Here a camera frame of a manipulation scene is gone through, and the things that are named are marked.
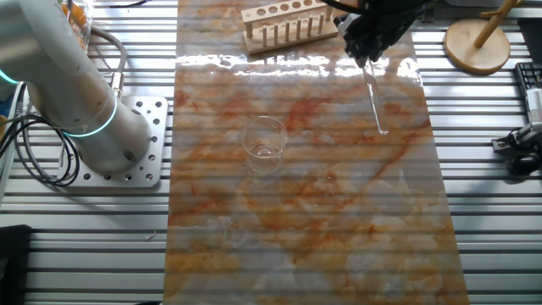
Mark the clear glass test tube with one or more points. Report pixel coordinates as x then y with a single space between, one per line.
374 97

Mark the orange fruit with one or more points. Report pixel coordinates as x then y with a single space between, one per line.
76 14

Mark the orange marble pattern mat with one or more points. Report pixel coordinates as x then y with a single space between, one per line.
317 220

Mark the wooden stand with round base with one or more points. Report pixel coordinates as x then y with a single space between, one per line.
482 51

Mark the small curled scrap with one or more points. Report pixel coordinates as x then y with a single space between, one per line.
151 235

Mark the clear plastic fruit container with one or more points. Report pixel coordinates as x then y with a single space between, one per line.
82 29

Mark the wooden test tube rack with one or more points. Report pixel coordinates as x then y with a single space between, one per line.
292 42

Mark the clear glass beaker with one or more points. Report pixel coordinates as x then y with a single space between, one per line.
264 144

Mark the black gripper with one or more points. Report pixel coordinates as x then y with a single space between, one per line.
394 14

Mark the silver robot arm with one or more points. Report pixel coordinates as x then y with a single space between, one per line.
63 76

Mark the black box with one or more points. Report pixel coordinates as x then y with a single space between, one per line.
531 40

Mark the black camera clamp mount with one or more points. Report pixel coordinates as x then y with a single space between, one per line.
523 163

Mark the grey corrugated conduit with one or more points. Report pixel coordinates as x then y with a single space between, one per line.
123 59

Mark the black keyboard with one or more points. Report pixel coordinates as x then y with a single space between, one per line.
529 76

